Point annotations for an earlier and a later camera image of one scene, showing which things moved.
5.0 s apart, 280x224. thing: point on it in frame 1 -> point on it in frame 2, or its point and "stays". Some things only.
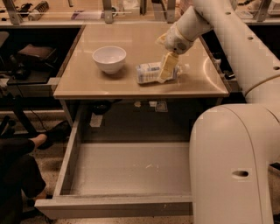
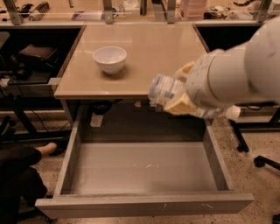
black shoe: [59, 132] -> [61, 146]
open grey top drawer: [125, 160] stays
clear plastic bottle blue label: [150, 73] -> [164, 90]
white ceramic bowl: [109, 58] stays
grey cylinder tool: [38, 10] stays
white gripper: [177, 40] -> [196, 80]
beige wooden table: [101, 68] stays
